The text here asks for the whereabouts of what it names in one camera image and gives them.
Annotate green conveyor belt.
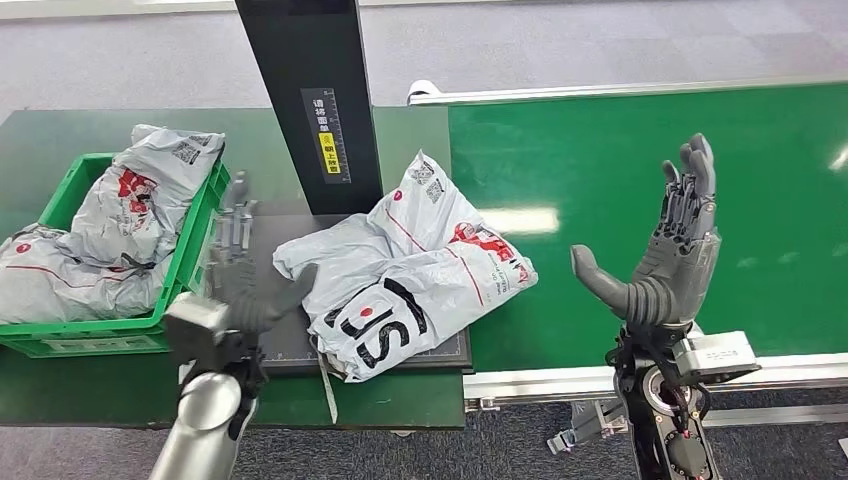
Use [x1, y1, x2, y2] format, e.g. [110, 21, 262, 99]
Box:
[448, 82, 848, 374]

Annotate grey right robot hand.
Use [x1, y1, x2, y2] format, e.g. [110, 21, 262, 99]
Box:
[570, 132, 724, 334]

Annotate green plastic crate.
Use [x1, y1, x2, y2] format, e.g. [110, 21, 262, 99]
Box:
[0, 151, 232, 360]

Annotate grey poly mailer red line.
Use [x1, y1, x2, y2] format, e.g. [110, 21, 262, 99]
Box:
[0, 223, 176, 327]

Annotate aluminium conveyor side rail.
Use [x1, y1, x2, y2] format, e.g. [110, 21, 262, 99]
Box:
[461, 352, 848, 413]
[405, 73, 848, 108]

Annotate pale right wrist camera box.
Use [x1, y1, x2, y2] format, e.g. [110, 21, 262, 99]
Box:
[671, 330, 762, 386]

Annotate grey poly mailer QR label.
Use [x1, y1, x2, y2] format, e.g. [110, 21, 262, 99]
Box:
[55, 123, 227, 270]

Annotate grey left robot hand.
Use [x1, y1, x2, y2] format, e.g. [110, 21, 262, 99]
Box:
[204, 170, 320, 337]

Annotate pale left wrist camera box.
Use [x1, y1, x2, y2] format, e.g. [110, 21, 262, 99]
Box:
[162, 292, 231, 373]

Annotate black scanner base plate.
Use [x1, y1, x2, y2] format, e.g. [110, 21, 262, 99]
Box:
[246, 194, 474, 376]

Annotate grey conveyor leg bracket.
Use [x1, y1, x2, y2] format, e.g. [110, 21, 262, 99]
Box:
[545, 400, 628, 457]

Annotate grey poly mailer black lettering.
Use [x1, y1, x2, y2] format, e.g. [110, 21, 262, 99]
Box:
[272, 149, 540, 426]

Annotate black scanner column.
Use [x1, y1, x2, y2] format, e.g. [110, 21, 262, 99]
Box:
[234, 0, 386, 217]

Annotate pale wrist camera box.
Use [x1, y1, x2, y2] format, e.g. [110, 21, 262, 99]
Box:
[162, 292, 231, 373]
[671, 330, 762, 386]

